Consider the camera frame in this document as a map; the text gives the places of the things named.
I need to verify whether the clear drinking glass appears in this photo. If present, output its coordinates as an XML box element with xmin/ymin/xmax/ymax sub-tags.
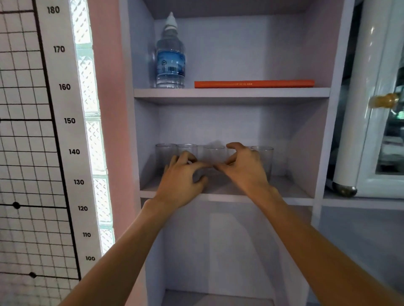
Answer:
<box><xmin>251</xmin><ymin>146</ymin><xmax>274</xmax><ymax>182</ymax></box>
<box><xmin>177</xmin><ymin>144</ymin><xmax>199</xmax><ymax>164</ymax></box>
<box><xmin>203</xmin><ymin>145</ymin><xmax>228</xmax><ymax>177</ymax></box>
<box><xmin>155</xmin><ymin>143</ymin><xmax>177</xmax><ymax>173</ymax></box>

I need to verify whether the glass block window column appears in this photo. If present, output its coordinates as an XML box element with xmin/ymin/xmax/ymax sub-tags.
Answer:
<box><xmin>70</xmin><ymin>0</ymin><xmax>116</xmax><ymax>256</ymax></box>

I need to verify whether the white glass-door cabinet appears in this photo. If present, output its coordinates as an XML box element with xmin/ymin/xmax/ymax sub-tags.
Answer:
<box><xmin>327</xmin><ymin>0</ymin><xmax>404</xmax><ymax>200</ymax></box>

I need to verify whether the person's right forearm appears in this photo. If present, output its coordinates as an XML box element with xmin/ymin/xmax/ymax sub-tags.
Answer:
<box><xmin>252</xmin><ymin>187</ymin><xmax>404</xmax><ymax>306</ymax></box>

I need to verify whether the gold cabinet knob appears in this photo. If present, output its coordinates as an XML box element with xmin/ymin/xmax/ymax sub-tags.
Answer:
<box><xmin>369</xmin><ymin>93</ymin><xmax>400</xmax><ymax>109</ymax></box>

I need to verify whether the thin orange book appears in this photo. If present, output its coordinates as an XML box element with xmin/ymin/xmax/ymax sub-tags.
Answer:
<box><xmin>194</xmin><ymin>80</ymin><xmax>315</xmax><ymax>89</ymax></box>

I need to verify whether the pale lilac low cabinet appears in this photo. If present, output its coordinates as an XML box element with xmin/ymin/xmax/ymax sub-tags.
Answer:
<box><xmin>311</xmin><ymin>189</ymin><xmax>404</xmax><ymax>298</ymax></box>

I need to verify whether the white height chart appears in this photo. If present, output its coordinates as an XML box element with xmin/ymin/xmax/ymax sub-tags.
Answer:
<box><xmin>33</xmin><ymin>0</ymin><xmax>102</xmax><ymax>281</ymax></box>

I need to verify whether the person's right hand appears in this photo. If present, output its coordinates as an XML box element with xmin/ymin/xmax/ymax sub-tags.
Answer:
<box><xmin>213</xmin><ymin>142</ymin><xmax>280</xmax><ymax>207</ymax></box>

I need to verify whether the pale lilac shelf unit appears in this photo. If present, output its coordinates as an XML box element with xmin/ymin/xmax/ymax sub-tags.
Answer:
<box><xmin>119</xmin><ymin>0</ymin><xmax>357</xmax><ymax>306</ymax></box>

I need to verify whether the black wire grid panel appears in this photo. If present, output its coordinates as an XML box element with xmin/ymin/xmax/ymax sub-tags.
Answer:
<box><xmin>0</xmin><ymin>0</ymin><xmax>81</xmax><ymax>306</ymax></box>

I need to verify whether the person's left hand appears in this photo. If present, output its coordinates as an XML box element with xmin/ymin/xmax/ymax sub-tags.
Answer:
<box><xmin>153</xmin><ymin>151</ymin><xmax>212</xmax><ymax>209</ymax></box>

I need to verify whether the clear plastic water bottle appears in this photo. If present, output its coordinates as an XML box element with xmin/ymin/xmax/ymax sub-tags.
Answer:
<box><xmin>155</xmin><ymin>12</ymin><xmax>186</xmax><ymax>89</ymax></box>

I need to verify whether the metal cabinet foot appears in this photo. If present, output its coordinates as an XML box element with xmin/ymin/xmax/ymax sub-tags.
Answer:
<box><xmin>334</xmin><ymin>182</ymin><xmax>358</xmax><ymax>198</ymax></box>

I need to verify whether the person's left forearm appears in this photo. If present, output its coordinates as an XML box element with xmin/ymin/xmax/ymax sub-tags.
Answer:
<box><xmin>59</xmin><ymin>199</ymin><xmax>187</xmax><ymax>306</ymax></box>

